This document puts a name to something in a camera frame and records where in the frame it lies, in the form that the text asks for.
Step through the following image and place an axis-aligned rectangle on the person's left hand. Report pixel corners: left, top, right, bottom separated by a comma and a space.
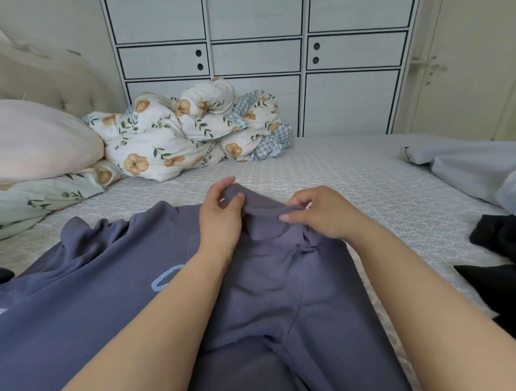
197, 176, 247, 260

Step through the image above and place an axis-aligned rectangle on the person's right hand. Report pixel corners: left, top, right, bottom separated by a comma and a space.
278, 185, 372, 243

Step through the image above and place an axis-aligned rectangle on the bed with grey patterned sheet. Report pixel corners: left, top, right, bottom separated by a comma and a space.
0, 133, 516, 391

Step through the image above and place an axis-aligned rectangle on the light blue hooded jacket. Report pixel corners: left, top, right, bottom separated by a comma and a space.
402, 140, 516, 216

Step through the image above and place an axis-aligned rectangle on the person's left forearm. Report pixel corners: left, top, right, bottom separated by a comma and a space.
60, 245, 235, 391

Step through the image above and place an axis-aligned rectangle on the person's right forearm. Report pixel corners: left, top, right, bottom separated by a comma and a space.
348, 218, 516, 391

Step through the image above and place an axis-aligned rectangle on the floral bunched quilt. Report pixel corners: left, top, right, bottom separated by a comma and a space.
227, 89, 296, 163

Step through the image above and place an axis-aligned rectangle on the floral pillow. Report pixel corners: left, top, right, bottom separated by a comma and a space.
0, 157, 127, 242

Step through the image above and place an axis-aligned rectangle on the white wardrobe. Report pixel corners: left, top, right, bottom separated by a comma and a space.
100, 0, 422, 139

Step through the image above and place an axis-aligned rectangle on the white door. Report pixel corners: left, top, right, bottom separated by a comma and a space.
392, 0, 516, 143

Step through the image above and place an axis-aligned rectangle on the pink plush pillow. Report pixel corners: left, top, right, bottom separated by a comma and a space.
0, 99, 106, 185

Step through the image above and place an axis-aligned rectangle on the beige tufted headboard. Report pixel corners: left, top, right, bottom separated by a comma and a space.
0, 28, 131, 119

